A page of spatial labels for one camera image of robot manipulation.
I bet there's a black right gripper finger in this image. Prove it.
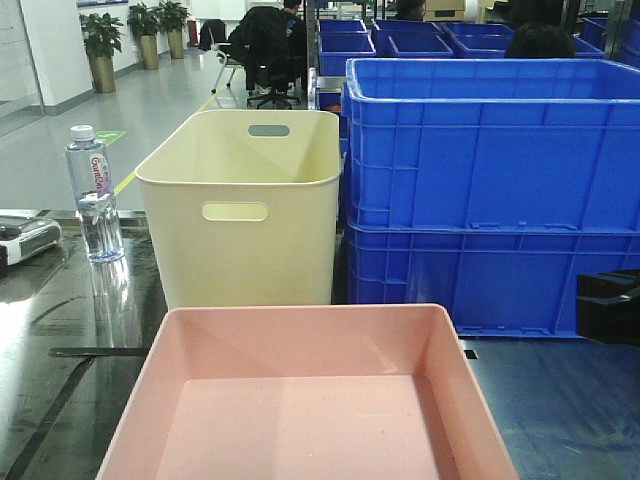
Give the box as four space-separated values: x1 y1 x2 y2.
576 269 639 346

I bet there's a pink plastic bin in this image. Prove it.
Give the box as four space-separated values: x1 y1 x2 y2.
98 304 517 479

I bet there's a lower blue plastic crate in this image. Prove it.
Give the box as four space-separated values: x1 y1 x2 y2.
345 224 639 338

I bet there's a blue plastic crate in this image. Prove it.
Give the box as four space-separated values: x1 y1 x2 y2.
345 224 639 338
343 59 639 231

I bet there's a person with dark hair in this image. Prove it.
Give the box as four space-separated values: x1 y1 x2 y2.
504 23 576 59

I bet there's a blue crate back right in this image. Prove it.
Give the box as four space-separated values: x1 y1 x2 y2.
439 21 606 60

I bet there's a blue crate back middle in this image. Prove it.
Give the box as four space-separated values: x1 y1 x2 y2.
371 19 454 59

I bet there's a blue crate back left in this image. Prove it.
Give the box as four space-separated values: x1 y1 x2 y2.
318 19 376 77

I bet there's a cream plastic basket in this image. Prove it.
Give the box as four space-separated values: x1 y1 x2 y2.
135 110 341 309

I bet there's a black office chair with jacket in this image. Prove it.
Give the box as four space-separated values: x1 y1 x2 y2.
229 6 293 109

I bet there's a potted plant gold pot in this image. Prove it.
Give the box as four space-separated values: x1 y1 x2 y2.
127 2 160 70
157 0 189 60
79 13 123 93

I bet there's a clear water bottle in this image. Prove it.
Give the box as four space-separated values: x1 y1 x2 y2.
65 125 124 263

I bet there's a grey handheld device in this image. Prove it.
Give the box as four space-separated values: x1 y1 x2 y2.
1 215 62 268

